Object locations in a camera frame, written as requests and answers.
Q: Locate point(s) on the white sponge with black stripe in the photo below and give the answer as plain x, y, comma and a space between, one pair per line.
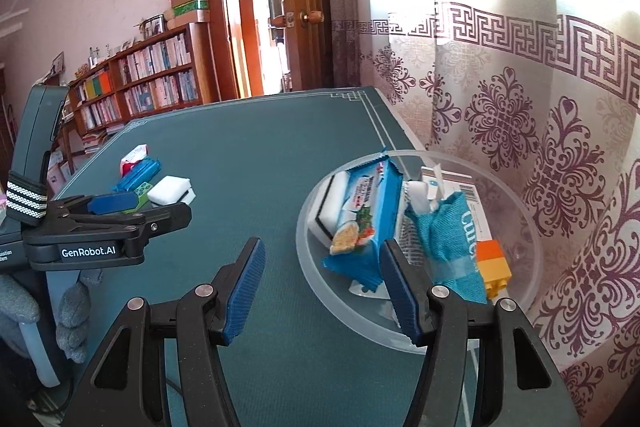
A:
326, 206

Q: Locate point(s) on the patterned white maroon curtain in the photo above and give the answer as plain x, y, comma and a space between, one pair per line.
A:
545, 95

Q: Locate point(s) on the red and white snack packet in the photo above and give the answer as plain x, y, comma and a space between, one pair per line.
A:
132, 158

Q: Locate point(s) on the green table mat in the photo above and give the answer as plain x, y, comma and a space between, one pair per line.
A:
252, 164

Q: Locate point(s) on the blue noodle snack packet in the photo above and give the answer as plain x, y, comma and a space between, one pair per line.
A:
367, 212

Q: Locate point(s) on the stacked gift boxes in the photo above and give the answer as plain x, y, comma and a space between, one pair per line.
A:
182, 12

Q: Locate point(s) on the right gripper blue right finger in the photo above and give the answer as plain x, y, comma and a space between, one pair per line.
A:
517, 381

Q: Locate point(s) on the wooden bookshelf with books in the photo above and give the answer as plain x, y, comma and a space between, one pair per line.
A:
170, 71

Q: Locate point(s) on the orange and yellow toy block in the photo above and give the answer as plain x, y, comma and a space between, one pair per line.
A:
493, 267

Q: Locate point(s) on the white printed plastic bag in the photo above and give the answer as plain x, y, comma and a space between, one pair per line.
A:
418, 199

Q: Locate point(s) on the green block with blue dots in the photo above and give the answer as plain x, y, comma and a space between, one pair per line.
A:
142, 192

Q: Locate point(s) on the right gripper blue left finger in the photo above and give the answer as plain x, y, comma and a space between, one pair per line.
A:
125, 382

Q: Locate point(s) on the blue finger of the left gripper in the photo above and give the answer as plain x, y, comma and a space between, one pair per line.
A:
165, 216
99, 204

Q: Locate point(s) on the teal Curel fabric pouch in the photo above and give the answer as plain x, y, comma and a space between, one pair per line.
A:
449, 239

